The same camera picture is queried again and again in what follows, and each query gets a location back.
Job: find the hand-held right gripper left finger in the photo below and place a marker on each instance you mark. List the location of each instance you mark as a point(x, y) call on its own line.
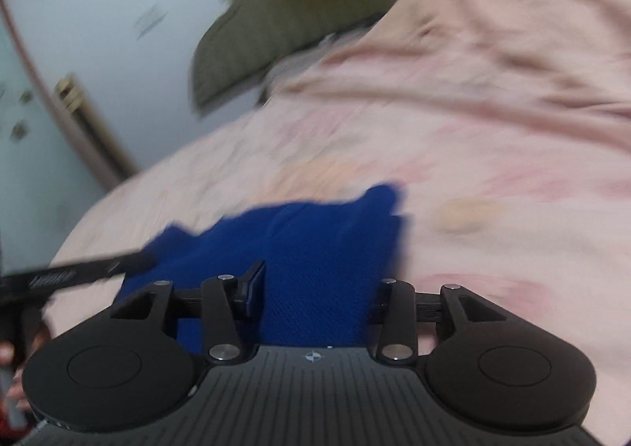
point(254, 293)

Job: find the pink floral bed sheet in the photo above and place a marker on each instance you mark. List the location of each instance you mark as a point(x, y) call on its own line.
point(493, 229)

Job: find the striped wooden post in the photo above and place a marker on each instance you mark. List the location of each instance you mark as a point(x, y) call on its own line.
point(86, 120)

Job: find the olive green pillow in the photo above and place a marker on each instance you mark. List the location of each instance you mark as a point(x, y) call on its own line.
point(296, 7)

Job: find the peach crumpled blanket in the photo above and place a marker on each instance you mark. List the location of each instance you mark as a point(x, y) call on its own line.
point(493, 42)

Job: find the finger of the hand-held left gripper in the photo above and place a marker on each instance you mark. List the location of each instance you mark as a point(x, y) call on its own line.
point(93, 269)

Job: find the blue knit garment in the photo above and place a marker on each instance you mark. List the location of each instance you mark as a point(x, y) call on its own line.
point(320, 253)

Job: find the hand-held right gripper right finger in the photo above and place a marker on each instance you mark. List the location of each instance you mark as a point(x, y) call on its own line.
point(399, 313)

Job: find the person's left hand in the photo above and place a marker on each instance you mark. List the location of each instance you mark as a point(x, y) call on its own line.
point(17, 399)

